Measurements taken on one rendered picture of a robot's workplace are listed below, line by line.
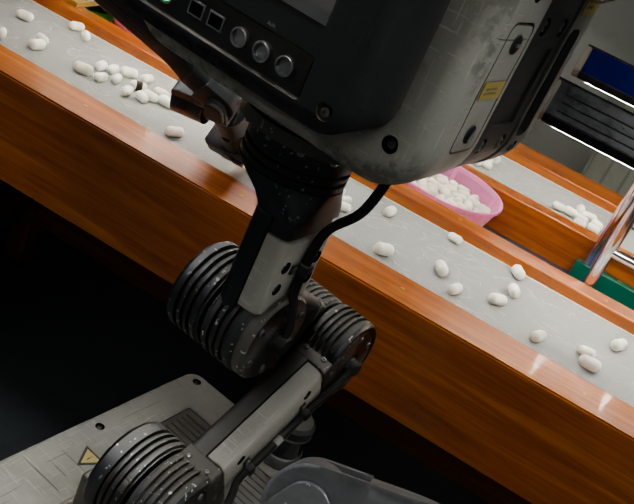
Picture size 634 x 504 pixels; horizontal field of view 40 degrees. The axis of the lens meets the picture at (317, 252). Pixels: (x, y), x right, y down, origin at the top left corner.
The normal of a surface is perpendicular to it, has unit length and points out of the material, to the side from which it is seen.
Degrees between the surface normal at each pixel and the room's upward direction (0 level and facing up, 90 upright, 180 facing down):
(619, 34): 90
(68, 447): 0
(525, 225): 90
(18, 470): 0
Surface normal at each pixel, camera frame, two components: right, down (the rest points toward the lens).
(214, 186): 0.38, -0.82
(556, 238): -0.36, 0.30
